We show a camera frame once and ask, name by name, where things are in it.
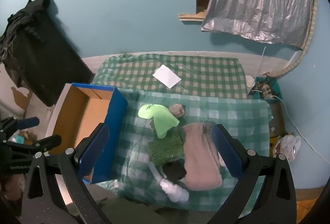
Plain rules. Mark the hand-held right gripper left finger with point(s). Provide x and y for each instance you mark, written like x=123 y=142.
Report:
x=94 y=149

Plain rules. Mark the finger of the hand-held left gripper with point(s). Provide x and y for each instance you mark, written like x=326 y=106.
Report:
x=27 y=122
x=47 y=142

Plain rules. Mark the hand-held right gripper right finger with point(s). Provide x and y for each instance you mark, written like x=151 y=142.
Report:
x=226 y=151

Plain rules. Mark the pink towel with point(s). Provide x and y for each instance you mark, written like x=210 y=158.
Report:
x=198 y=157

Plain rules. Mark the blue cardboard box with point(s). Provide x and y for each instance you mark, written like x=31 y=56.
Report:
x=118 y=110

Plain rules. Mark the black knit hat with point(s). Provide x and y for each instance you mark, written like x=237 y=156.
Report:
x=174 y=170

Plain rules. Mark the green knitted cloth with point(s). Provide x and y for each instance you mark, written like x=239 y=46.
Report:
x=165 y=149

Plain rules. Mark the white cloth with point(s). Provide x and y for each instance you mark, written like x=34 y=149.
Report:
x=175 y=191

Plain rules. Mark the light green checkered tablecloth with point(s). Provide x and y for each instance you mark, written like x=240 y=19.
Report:
x=232 y=115

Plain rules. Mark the brown cardboard sheet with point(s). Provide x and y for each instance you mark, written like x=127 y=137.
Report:
x=277 y=121

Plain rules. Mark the white plastic bag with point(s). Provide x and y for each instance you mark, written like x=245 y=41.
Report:
x=287 y=146

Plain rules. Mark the small brown folded cloth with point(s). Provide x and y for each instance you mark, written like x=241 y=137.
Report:
x=177 y=110

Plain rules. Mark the black hanging garment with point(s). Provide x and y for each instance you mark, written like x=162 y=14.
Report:
x=46 y=59

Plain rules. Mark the white power strip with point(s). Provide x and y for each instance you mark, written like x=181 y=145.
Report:
x=266 y=92

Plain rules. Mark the light green cloth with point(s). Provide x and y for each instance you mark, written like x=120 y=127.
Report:
x=162 y=117

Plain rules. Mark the white round bowl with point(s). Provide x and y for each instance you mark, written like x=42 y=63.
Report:
x=249 y=81

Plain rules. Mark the dark green checkered cloth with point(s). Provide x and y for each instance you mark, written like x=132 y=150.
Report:
x=206 y=77

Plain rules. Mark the teal bag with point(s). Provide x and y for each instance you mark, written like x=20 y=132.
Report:
x=277 y=87

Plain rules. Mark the white paper sheet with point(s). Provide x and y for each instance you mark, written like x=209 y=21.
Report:
x=167 y=76

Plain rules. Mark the wooden window sill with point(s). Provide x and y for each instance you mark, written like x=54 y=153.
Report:
x=190 y=17

